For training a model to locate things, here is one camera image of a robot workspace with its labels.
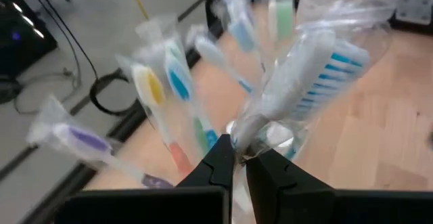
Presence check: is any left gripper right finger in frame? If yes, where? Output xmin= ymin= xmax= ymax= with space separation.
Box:
xmin=245 ymin=148 xmax=336 ymax=224

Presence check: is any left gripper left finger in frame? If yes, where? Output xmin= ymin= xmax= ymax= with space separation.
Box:
xmin=175 ymin=134 xmax=237 ymax=224

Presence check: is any green toothbrush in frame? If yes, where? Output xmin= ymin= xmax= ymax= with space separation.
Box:
xmin=162 ymin=37 xmax=209 ymax=154
xmin=268 ymin=0 xmax=296 ymax=44

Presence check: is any blue toothbrush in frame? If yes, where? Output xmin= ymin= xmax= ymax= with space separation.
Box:
xmin=219 ymin=0 xmax=262 ymax=72
xmin=163 ymin=53 xmax=219 ymax=150
xmin=193 ymin=33 xmax=255 ymax=95
xmin=231 ymin=27 xmax=372 ymax=166

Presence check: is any orange toothbrush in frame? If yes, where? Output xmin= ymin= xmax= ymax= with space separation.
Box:
xmin=129 ymin=61 xmax=194 ymax=177

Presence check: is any purple toothbrush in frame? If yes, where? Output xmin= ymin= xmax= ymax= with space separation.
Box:
xmin=26 ymin=94 xmax=174 ymax=189

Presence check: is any black electronics box with lights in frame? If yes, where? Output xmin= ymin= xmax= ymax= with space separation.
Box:
xmin=0 ymin=0 xmax=59 ymax=80

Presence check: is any coiled black cable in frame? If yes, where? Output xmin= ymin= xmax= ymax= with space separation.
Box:
xmin=89 ymin=68 xmax=141 ymax=118

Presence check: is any loose black floor cable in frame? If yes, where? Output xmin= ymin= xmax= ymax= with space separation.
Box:
xmin=23 ymin=0 xmax=99 ymax=80

